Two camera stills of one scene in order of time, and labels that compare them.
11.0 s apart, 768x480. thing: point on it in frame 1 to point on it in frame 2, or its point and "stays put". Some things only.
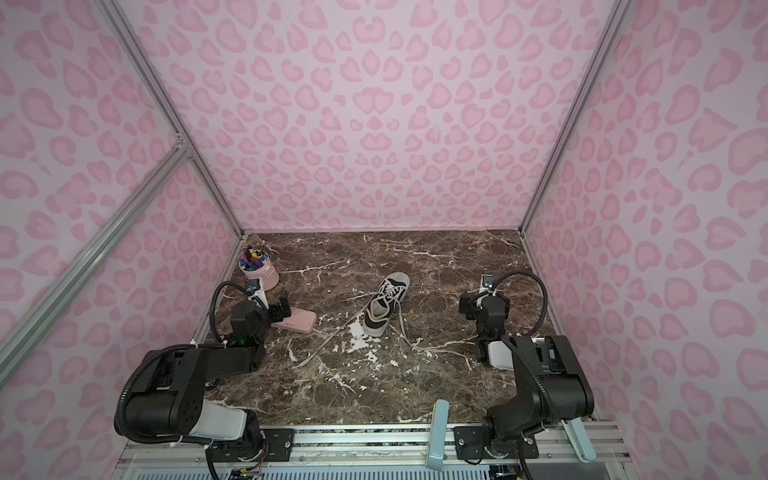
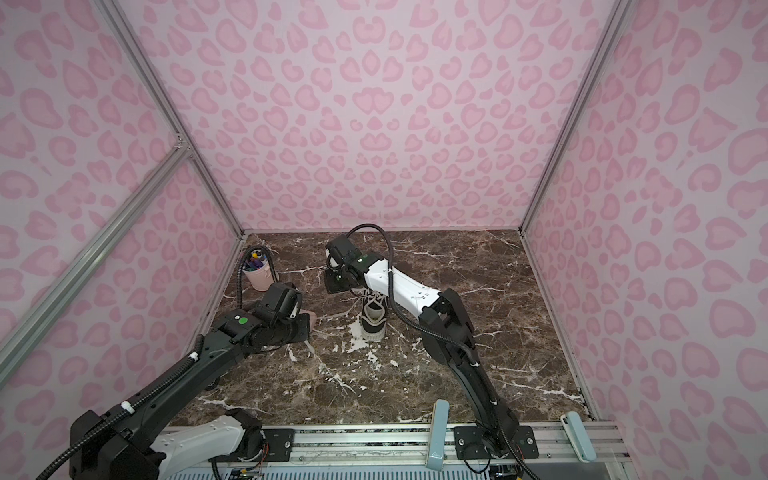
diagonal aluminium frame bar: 24,335 stays put
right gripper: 472,307 to 330,284
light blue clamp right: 579,438 stays put
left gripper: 277,315 to 304,333
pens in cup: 252,259 stays put
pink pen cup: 268,274 stays put
